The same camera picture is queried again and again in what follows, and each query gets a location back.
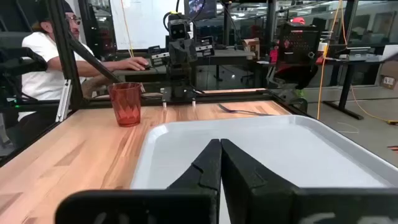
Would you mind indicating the black computer mouse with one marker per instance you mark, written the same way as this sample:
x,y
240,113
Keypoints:
x,y
147,67

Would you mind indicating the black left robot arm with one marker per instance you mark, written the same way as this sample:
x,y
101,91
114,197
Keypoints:
x,y
180,79

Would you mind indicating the black standing desk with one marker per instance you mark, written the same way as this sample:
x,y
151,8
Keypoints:
x,y
346,90

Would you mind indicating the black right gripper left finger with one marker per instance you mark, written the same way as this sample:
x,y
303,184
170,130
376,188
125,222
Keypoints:
x,y
206,168

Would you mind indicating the grey plastic tray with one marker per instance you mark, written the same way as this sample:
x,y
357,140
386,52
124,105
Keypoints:
x,y
280,146

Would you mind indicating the red cap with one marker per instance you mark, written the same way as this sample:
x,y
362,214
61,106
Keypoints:
x,y
298,20

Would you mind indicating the person's hand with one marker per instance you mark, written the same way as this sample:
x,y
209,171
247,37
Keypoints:
x,y
136,63

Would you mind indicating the silver aluminium bracket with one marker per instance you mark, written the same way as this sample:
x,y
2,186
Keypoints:
x,y
63,99

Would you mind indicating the small brown cardboard box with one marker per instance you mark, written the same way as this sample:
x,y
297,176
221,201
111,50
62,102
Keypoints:
x,y
252,46

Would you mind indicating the grey desk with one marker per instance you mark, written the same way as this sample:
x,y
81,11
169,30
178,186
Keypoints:
x,y
230,56
130,74

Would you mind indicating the white board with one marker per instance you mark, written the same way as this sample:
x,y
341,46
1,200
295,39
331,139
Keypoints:
x,y
146,25

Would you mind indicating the red translucent plastic cup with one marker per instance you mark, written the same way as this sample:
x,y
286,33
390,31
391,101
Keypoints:
x,y
126,105

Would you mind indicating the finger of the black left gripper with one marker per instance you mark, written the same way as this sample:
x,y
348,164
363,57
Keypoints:
x,y
177,51
190,51

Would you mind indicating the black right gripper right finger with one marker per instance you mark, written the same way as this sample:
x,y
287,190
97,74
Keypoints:
x,y
248,193

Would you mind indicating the blue plastic fork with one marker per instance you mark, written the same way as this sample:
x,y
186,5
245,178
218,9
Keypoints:
x,y
242,111

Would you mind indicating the black monitor screen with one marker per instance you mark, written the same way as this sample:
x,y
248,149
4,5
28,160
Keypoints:
x,y
200,9

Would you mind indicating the person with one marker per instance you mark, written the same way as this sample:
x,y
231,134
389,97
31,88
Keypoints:
x,y
37,62

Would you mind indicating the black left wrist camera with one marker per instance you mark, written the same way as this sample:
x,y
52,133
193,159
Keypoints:
x,y
178,30

